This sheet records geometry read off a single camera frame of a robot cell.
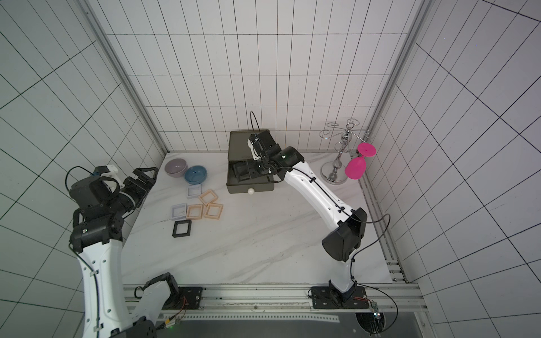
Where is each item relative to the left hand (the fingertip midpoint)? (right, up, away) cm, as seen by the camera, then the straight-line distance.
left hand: (154, 180), depth 68 cm
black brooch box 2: (+2, -24, +20) cm, 31 cm away
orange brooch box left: (+3, -16, +27) cm, 32 cm away
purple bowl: (-12, +4, +41) cm, 43 cm away
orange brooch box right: (+12, -16, +27) cm, 34 cm away
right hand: (+29, +4, +9) cm, 30 cm away
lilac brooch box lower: (-4, -16, +27) cm, 32 cm away
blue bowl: (-1, 0, +39) cm, 39 cm away
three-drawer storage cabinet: (+24, +12, +24) cm, 36 cm away
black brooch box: (+27, +3, +15) cm, 31 cm away
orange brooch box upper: (+6, -8, +33) cm, 35 cm away
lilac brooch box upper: (0, -8, +36) cm, 36 cm away
